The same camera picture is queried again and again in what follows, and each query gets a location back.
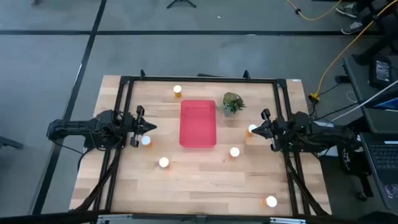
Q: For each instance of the dark grey desk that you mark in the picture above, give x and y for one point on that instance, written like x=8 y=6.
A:
x=357 y=74

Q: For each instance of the person's grey shoe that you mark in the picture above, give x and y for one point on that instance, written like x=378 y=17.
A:
x=348 y=9
x=353 y=28

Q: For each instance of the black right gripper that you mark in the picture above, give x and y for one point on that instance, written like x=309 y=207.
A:
x=276 y=130

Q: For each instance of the small green succulent plant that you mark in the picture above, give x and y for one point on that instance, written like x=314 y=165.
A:
x=231 y=102

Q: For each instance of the black metal crossbar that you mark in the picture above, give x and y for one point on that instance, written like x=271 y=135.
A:
x=46 y=217

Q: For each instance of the black power adapter with label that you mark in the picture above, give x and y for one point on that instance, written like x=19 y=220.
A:
x=382 y=70

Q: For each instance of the black bag white lettering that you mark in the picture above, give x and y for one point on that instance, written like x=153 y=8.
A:
x=348 y=161

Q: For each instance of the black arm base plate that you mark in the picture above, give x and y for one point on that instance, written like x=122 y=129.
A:
x=93 y=144

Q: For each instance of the black laptop keyboard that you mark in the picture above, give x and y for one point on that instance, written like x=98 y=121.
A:
x=384 y=155

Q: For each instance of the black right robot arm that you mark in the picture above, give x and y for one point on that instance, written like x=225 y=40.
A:
x=326 y=133

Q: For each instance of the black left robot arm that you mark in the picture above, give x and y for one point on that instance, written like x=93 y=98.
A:
x=77 y=126

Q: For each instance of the orange pill bottle white cap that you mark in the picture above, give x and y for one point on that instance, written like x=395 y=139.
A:
x=163 y=162
x=177 y=89
x=234 y=152
x=251 y=127
x=271 y=201
x=145 y=140

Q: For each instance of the red plastic basket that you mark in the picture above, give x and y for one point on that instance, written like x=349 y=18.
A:
x=197 y=124

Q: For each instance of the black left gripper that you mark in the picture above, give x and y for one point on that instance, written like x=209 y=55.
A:
x=134 y=126

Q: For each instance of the person's leg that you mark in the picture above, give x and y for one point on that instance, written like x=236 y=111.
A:
x=365 y=7

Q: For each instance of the laptop with blue screen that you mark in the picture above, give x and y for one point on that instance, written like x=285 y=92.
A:
x=388 y=104

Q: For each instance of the black metal table frame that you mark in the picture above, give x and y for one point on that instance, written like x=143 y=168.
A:
x=202 y=79

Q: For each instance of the black desk leg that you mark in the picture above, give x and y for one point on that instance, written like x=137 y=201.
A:
x=373 y=51

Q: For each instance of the black tripod base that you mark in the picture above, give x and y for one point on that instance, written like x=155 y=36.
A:
x=181 y=1

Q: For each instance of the small black floor box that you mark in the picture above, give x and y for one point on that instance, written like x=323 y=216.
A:
x=342 y=79

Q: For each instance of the dark furniture leg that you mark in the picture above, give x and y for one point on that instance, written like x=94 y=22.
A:
x=9 y=142

